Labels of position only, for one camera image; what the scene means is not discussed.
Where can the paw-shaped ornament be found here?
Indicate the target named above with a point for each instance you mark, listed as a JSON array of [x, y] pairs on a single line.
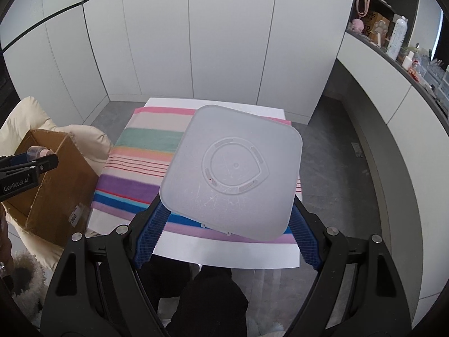
[[381, 30]]

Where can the brown cardboard box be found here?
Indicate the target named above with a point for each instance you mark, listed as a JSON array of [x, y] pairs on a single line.
[[63, 189]]

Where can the pink plush toy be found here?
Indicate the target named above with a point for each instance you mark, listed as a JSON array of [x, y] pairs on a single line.
[[358, 25]]

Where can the striped colourful cloth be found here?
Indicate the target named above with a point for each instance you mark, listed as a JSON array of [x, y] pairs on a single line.
[[140, 140]]

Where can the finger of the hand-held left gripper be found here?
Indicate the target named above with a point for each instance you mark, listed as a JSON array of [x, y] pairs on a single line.
[[47, 162], [17, 159]]

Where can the tall white bottle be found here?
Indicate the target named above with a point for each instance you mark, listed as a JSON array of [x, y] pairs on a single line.
[[398, 37]]

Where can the brown printed box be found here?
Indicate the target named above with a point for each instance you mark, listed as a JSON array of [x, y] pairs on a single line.
[[371, 19]]

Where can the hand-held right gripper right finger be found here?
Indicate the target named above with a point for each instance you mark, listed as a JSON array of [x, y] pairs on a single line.
[[305, 240]]

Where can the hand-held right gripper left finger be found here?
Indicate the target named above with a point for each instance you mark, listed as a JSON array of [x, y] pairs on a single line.
[[151, 231]]

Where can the person's left hand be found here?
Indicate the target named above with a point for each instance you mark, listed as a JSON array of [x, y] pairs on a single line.
[[5, 245]]

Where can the translucent square plastic container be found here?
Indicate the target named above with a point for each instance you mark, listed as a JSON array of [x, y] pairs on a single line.
[[231, 168]]

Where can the grey fluffy rug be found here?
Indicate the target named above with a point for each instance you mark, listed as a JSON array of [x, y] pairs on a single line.
[[263, 330]]

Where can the person's legs in black trousers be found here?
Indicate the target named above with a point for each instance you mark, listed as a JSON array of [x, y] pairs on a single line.
[[207, 305]]

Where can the white table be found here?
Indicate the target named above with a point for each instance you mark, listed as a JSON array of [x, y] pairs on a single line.
[[228, 252]]

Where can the floor socket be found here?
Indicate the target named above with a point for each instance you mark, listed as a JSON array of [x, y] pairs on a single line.
[[357, 150]]

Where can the clear acrylic organizer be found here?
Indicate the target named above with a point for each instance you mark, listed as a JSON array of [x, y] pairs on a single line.
[[436, 79]]

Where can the small white candle jar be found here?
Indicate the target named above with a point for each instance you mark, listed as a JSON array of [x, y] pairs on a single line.
[[408, 61]]

